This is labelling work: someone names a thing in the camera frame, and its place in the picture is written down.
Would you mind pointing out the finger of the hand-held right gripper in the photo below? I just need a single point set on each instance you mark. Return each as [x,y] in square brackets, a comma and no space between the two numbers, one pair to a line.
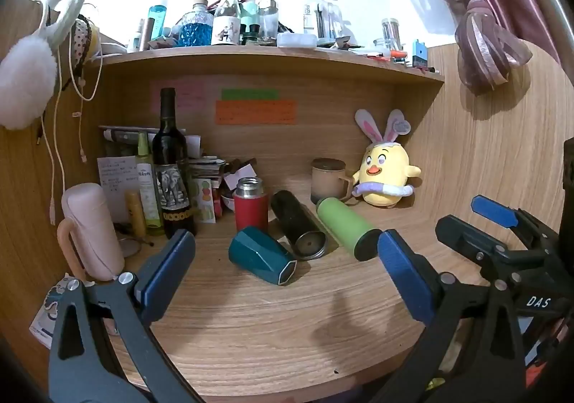
[492,209]
[464,236]

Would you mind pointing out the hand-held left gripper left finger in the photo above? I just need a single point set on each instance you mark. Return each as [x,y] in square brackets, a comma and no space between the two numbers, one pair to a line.
[165,278]

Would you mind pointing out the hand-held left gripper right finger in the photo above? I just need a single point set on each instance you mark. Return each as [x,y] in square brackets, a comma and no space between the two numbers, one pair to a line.
[402,278]

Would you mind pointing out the teal faceted cup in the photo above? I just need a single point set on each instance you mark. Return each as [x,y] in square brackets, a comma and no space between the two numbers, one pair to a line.
[261,257]

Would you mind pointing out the red thermos cup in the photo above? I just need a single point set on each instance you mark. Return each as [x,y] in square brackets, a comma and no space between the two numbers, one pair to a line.
[250,208]

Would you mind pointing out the black thermos cup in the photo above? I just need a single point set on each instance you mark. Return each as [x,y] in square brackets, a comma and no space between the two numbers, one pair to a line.
[297,226]

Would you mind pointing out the yellow tube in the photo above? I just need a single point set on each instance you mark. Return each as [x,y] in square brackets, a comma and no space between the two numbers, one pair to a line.
[134,214]

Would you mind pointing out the green thermos bottle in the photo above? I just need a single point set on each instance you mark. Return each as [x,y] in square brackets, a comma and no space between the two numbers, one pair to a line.
[347,226]

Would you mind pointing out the macaron sticker sheet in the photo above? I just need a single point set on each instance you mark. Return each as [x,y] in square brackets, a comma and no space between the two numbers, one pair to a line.
[204,201]

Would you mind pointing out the green spray bottle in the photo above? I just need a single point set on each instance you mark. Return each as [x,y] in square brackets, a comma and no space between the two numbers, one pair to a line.
[147,187]

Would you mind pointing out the yellow chick plush toy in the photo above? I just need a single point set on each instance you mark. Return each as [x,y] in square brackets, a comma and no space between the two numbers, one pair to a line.
[386,176]

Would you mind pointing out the white bowl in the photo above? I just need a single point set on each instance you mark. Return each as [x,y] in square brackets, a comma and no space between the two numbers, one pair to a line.
[227,202]

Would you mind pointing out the dark wine bottle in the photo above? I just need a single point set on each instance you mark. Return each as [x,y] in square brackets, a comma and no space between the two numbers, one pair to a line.
[172,169]

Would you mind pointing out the white paper note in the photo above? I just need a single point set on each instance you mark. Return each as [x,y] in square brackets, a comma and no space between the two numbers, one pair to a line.
[115,181]

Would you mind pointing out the stack of books and papers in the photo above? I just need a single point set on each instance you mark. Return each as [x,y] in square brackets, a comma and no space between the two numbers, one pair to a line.
[207,167]

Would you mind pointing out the printed card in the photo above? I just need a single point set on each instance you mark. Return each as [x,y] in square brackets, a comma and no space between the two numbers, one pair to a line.
[47,309]

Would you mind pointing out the beige ceramic mug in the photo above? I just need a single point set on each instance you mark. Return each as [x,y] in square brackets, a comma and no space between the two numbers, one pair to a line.
[328,181]

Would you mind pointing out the blue small box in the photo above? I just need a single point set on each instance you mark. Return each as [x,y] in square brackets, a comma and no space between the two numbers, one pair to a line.
[419,54]

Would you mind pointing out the pink sticky note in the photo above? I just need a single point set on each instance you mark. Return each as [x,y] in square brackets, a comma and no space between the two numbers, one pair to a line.
[177,93]

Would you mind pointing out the orange sticky note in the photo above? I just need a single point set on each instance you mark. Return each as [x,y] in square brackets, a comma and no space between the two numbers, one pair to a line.
[255,112]

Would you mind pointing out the pink striped curtain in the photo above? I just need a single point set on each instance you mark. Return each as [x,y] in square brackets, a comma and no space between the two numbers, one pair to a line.
[475,12]

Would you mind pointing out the green sticky note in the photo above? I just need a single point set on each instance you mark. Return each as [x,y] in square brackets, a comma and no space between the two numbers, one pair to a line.
[250,94]

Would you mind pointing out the small glass jar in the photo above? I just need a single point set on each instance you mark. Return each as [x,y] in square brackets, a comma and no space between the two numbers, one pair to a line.
[391,33]

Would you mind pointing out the white fluffy earmuffs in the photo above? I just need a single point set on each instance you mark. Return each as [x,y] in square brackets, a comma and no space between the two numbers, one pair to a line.
[32,66]

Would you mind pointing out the polka dot headband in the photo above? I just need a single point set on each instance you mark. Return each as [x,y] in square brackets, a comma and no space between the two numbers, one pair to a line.
[81,40]

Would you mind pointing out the blue liquid glass bottle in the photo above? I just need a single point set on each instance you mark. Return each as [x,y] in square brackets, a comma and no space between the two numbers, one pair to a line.
[196,26]

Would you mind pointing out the turquoise plastic bottle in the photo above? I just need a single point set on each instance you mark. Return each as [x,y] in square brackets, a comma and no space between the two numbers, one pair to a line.
[157,21]

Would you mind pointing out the clear plastic package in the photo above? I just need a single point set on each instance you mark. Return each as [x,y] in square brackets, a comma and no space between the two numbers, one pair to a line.
[321,17]

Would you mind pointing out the white flat box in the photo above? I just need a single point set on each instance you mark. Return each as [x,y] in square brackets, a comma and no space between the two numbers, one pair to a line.
[296,40]

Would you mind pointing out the clear bottle with cork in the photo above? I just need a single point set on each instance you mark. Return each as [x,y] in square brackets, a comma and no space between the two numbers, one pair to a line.
[226,17]

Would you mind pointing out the green pump bottle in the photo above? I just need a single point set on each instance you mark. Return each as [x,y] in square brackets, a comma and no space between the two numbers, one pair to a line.
[249,15]

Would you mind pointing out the clear glass jar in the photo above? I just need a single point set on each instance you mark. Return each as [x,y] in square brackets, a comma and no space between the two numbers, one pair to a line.
[268,21]

